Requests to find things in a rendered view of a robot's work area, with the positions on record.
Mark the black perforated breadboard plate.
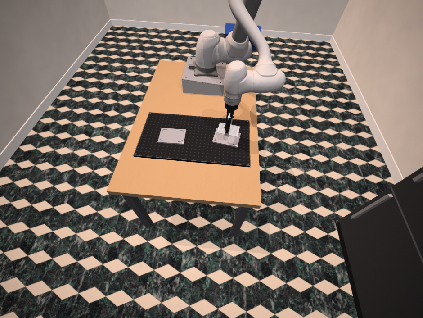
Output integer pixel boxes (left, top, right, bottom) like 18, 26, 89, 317
133, 112, 251, 167

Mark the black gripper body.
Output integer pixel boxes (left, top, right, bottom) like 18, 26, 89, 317
225, 103, 239, 116

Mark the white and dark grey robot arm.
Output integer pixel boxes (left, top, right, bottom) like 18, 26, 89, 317
189, 0, 286, 106

